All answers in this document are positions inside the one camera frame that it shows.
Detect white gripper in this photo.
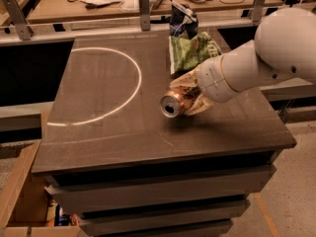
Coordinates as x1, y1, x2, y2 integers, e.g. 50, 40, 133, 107
170, 55, 238, 116

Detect orange soda can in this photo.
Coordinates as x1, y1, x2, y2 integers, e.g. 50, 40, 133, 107
160, 88, 196, 119

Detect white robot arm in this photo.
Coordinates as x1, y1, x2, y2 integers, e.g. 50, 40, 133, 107
161, 8, 316, 118

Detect green chip bag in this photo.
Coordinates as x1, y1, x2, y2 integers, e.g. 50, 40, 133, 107
169, 32, 222, 74

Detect dark blue snack bag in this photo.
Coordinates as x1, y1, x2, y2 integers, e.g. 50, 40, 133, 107
169, 1, 198, 39

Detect grey drawer cabinet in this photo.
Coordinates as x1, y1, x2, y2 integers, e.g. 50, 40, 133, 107
33, 32, 295, 237

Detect white paper sheets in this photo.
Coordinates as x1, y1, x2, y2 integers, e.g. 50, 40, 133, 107
81, 0, 121, 8

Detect wooden desk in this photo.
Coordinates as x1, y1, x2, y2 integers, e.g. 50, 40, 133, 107
26, 0, 287, 25

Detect cardboard box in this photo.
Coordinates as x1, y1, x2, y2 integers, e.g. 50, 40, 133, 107
0, 139, 89, 237

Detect metal bracket post middle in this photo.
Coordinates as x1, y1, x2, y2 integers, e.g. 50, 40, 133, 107
138, 0, 150, 31

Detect metal bracket post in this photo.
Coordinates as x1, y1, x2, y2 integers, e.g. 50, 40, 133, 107
251, 0, 266, 23
1, 0, 33, 40
138, 0, 150, 31

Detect metal bracket post right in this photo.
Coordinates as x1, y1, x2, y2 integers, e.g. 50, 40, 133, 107
251, 0, 266, 23

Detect metal bracket post left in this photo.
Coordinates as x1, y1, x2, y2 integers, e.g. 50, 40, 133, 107
1, 0, 33, 40

